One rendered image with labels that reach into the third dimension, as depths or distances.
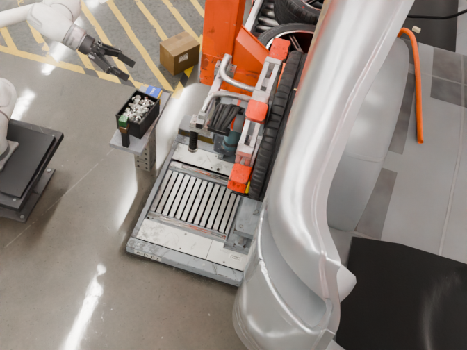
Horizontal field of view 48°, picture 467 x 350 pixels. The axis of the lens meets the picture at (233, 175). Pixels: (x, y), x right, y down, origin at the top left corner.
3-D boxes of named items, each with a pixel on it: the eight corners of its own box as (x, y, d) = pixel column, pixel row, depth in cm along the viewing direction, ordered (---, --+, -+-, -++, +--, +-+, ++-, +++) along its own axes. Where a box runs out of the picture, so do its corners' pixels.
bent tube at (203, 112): (244, 132, 210) (247, 114, 201) (197, 118, 211) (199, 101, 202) (255, 101, 220) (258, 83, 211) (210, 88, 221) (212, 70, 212)
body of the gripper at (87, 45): (80, 45, 208) (101, 58, 211) (74, 53, 201) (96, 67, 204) (88, 30, 204) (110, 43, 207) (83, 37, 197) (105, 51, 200)
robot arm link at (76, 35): (59, 47, 199) (74, 55, 201) (69, 28, 195) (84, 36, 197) (66, 39, 207) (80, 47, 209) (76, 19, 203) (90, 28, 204)
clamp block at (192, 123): (210, 136, 217) (210, 128, 212) (188, 130, 217) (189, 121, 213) (213, 127, 220) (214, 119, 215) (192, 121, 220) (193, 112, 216)
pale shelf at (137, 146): (141, 156, 266) (140, 153, 264) (109, 146, 267) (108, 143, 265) (170, 97, 290) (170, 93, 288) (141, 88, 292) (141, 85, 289)
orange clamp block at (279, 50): (285, 62, 222) (291, 41, 221) (267, 57, 223) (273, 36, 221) (285, 63, 229) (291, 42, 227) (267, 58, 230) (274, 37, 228)
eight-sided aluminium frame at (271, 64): (240, 205, 237) (258, 128, 193) (226, 201, 238) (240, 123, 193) (269, 119, 268) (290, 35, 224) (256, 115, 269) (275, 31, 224)
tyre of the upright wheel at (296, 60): (301, 226, 200) (354, 54, 192) (240, 207, 201) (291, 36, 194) (297, 201, 265) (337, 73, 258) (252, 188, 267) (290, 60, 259)
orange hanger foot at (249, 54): (320, 119, 280) (338, 71, 252) (226, 91, 284) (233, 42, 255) (326, 96, 289) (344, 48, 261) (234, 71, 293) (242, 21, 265)
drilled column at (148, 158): (150, 171, 312) (149, 126, 277) (134, 167, 312) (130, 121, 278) (156, 159, 317) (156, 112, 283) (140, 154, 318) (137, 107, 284)
